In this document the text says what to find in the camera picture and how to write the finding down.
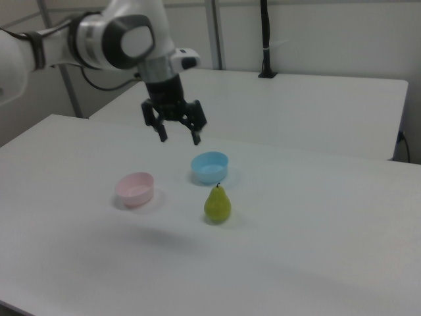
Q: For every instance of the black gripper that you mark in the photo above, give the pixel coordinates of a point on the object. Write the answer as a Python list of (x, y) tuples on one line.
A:
[(166, 97)]

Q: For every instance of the green pear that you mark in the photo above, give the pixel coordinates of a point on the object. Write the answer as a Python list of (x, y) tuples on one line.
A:
[(217, 207)]

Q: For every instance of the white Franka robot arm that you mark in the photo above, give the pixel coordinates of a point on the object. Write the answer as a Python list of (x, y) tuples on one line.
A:
[(125, 39)]

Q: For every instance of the blue plastic bowl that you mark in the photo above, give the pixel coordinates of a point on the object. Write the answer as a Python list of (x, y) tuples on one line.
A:
[(210, 174)]

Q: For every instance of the pink plastic bowl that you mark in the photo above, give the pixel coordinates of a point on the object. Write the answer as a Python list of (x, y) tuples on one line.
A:
[(135, 197)]

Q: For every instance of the black clamp pole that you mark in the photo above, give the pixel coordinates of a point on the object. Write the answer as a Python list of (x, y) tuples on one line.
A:
[(265, 33)]

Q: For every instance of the blue plug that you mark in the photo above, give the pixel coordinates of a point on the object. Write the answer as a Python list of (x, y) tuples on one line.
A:
[(400, 135)]

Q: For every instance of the wide aluminium frame post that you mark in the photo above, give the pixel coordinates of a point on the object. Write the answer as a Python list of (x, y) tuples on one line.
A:
[(215, 33)]

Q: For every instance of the slim aluminium frame post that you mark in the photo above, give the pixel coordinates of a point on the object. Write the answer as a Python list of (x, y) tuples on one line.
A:
[(73, 95)]

